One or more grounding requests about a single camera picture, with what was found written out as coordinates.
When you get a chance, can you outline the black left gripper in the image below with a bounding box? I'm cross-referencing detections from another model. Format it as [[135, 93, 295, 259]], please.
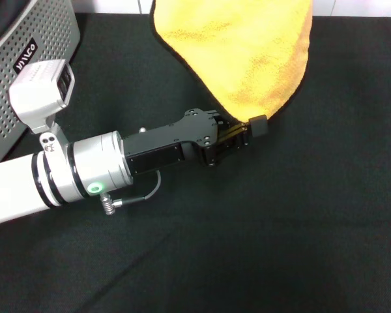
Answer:
[[121, 108, 269, 179]]

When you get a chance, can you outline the yellow towel with black back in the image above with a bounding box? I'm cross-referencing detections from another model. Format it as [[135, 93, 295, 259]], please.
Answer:
[[149, 0, 315, 124]]

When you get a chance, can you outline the black tablecloth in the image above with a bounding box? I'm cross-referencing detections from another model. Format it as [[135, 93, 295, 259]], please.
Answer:
[[0, 12, 391, 313]]

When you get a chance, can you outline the grey perforated storage box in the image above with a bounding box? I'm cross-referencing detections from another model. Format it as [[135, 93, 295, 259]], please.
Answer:
[[0, 0, 82, 164]]

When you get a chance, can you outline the left gripper cable with plug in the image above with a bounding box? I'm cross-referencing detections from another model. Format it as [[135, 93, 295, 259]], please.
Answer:
[[100, 127, 163, 216]]

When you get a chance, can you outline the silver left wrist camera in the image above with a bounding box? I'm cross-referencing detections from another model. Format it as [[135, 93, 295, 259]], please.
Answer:
[[8, 59, 76, 156]]

